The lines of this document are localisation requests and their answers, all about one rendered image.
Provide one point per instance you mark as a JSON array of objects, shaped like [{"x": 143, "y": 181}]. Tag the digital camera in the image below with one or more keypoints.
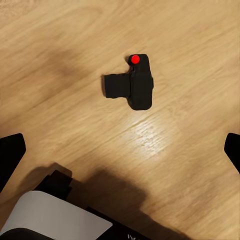
[{"x": 137, "y": 85}]

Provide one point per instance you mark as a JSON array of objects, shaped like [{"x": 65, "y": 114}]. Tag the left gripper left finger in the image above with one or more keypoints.
[{"x": 12, "y": 149}]

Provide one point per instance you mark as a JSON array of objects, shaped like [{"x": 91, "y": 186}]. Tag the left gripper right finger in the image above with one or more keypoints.
[{"x": 232, "y": 149}]

